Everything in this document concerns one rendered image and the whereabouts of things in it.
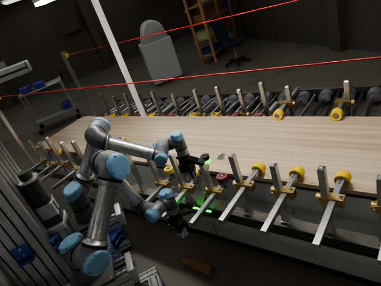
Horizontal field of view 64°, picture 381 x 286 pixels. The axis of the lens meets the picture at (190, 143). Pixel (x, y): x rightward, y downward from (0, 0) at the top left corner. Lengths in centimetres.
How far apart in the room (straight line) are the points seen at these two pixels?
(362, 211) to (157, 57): 668
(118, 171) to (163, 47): 674
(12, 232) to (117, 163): 62
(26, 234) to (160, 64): 672
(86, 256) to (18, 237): 42
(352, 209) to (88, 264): 145
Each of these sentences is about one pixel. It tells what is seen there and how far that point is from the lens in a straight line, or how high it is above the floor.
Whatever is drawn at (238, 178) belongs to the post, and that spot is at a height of 101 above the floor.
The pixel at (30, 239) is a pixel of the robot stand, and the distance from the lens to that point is 174.
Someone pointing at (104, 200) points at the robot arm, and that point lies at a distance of 142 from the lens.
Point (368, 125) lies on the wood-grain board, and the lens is 241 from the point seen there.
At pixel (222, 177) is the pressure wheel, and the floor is 91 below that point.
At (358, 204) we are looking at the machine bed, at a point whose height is 75.
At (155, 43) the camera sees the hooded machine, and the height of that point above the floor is 103.
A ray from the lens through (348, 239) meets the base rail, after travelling 189.
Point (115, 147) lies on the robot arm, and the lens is 174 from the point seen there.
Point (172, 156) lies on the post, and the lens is 212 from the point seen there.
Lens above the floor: 211
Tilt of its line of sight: 27 degrees down
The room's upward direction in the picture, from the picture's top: 20 degrees counter-clockwise
